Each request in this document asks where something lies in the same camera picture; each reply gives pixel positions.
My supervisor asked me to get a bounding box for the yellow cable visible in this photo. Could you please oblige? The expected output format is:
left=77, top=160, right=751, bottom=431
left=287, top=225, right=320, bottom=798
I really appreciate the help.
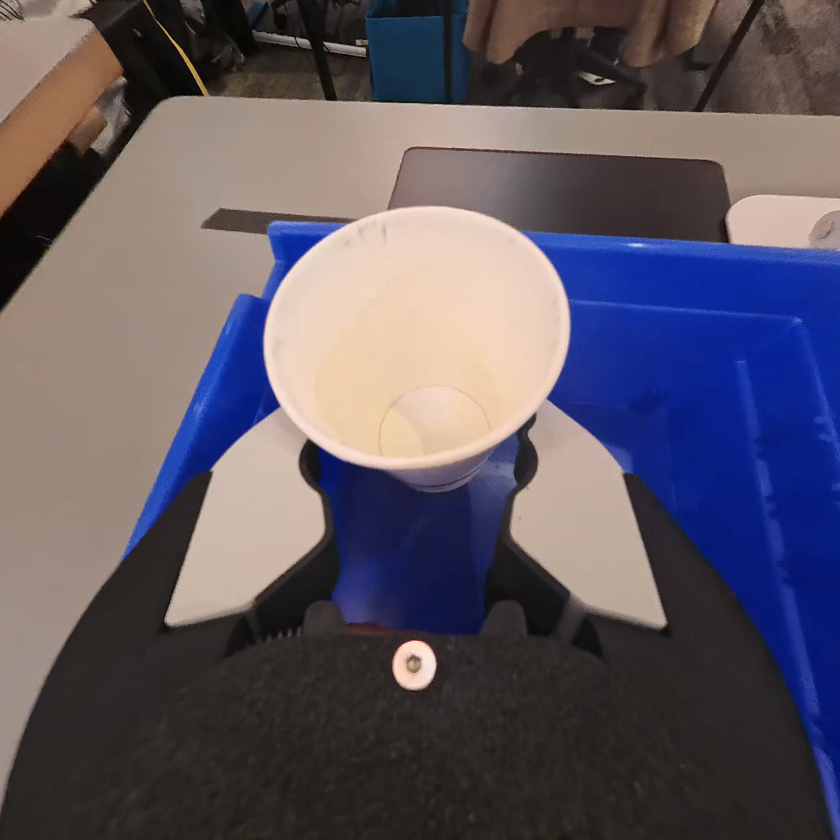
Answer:
left=143, top=0, right=211, bottom=97

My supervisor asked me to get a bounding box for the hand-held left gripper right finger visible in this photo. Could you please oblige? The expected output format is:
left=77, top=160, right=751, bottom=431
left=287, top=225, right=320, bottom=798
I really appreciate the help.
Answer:
left=486, top=400, right=669, bottom=643

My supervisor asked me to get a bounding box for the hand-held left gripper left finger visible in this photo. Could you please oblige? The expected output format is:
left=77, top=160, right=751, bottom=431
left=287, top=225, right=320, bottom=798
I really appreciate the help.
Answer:
left=164, top=407, right=342, bottom=637

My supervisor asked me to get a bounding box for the green-banded white paper cup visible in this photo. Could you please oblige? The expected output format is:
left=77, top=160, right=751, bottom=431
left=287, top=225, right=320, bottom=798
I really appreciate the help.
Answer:
left=262, top=206, right=571, bottom=493

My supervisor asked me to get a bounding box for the white power strip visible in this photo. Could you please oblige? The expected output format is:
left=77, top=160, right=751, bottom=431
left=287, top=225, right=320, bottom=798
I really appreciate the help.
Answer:
left=252, top=29, right=368, bottom=59

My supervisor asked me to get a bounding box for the white document stand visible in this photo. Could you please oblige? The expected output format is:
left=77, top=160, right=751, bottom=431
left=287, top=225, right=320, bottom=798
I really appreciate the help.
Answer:
left=725, top=194, right=840, bottom=252

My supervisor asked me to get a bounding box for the blue floor box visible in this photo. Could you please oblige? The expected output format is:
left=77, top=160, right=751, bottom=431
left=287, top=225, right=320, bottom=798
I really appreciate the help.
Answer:
left=365, top=0, right=470, bottom=104

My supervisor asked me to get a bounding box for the blue plastic bin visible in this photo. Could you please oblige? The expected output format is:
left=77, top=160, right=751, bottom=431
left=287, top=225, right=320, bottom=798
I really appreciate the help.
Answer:
left=121, top=220, right=840, bottom=775

